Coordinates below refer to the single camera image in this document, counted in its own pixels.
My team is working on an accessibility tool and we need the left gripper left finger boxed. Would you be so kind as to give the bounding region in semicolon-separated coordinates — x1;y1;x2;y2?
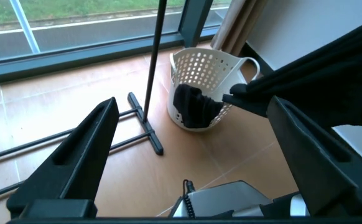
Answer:
6;96;120;218

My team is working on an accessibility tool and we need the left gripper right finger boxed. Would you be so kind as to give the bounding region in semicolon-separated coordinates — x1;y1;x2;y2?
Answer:
266;95;362;217

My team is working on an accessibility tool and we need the black garment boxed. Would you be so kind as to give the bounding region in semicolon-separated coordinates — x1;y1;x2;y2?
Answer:
221;15;362;127
172;83;225;129

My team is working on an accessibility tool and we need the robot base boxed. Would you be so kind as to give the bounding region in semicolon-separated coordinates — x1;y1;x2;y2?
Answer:
168;179;309;218

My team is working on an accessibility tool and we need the black clothes rack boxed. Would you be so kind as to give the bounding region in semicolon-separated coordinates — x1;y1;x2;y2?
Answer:
0;0;169;203

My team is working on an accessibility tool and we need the white laundry basket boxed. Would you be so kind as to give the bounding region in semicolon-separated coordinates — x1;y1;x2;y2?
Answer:
167;47;261;133

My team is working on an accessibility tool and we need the beige curtain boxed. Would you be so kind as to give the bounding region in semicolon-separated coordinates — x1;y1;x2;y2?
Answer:
210;0;267;57

